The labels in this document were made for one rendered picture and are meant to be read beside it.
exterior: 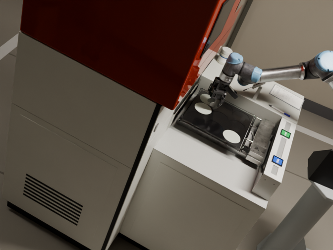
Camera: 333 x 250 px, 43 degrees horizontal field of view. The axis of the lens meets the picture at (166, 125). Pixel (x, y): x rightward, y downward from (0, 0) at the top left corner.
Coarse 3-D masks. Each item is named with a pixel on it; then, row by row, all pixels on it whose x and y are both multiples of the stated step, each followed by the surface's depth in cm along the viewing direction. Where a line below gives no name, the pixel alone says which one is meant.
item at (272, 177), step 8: (280, 128) 236; (288, 128) 240; (280, 136) 230; (280, 144) 226; (288, 144) 227; (272, 152) 217; (280, 152) 220; (288, 152) 222; (272, 168) 208; (280, 168) 210; (264, 176) 204; (272, 176) 203; (280, 176) 205; (256, 184) 208; (264, 184) 206; (272, 184) 204; (256, 192) 211; (264, 192) 209; (272, 192) 207
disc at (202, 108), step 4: (196, 104) 239; (200, 104) 240; (204, 104) 241; (196, 108) 236; (200, 108) 237; (204, 108) 239; (208, 108) 240; (200, 112) 235; (204, 112) 236; (208, 112) 237
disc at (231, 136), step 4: (224, 132) 228; (228, 132) 229; (232, 132) 230; (224, 136) 225; (228, 136) 226; (232, 136) 227; (236, 136) 228; (228, 140) 224; (232, 140) 225; (236, 140) 226
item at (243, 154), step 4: (180, 124) 233; (184, 124) 232; (188, 128) 233; (192, 128) 232; (196, 132) 232; (200, 132) 231; (204, 136) 231; (208, 136) 230; (212, 140) 231; (216, 140) 230; (220, 144) 230; (224, 148) 230; (228, 148) 229; (232, 148) 228; (232, 152) 230; (236, 152) 229; (240, 152) 228; (244, 152) 228; (240, 156) 229; (244, 156) 228; (248, 160) 228
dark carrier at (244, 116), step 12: (192, 108) 235; (228, 108) 246; (192, 120) 227; (204, 120) 230; (216, 120) 234; (228, 120) 237; (240, 120) 241; (216, 132) 225; (240, 132) 232; (240, 144) 224
